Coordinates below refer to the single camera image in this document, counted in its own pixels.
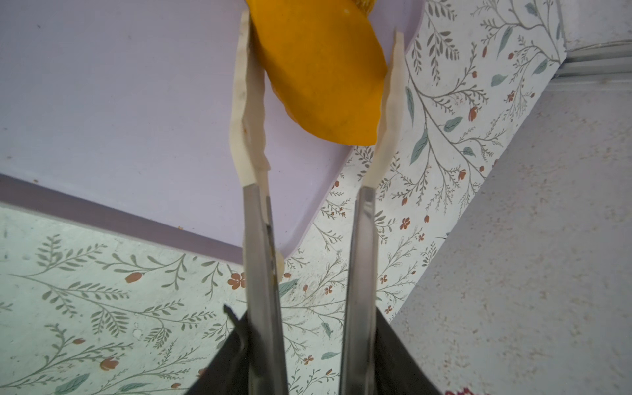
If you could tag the round crusty yellow bread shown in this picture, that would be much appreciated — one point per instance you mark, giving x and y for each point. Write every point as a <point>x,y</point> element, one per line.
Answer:
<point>366,6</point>

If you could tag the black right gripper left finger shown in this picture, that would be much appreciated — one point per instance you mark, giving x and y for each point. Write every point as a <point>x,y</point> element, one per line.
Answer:
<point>228,372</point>

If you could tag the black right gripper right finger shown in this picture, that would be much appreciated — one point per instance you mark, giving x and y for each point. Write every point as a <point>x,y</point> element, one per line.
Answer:
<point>396,371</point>

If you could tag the orange oval bread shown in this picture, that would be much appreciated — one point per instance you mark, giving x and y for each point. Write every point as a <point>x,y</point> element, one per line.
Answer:
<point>325,65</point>

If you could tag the cream bread tongs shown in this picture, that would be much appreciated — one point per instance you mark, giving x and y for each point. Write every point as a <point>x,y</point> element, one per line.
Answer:
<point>247,144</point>

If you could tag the lilac plastic tray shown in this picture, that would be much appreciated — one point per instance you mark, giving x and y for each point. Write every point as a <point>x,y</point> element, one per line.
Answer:
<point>116,115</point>

